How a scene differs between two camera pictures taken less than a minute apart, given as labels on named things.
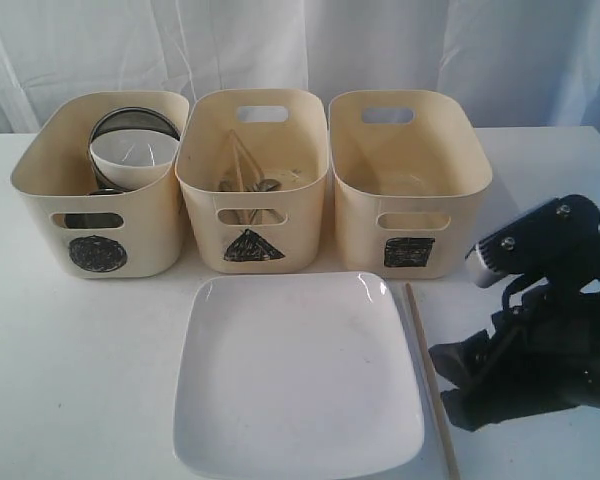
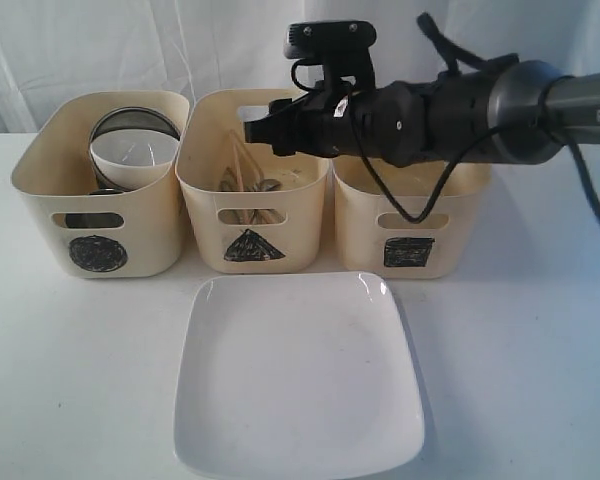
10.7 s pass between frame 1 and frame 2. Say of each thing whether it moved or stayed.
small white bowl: stayed
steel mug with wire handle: stayed
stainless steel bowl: stayed
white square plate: stayed
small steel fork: moved
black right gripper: moved
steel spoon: stayed
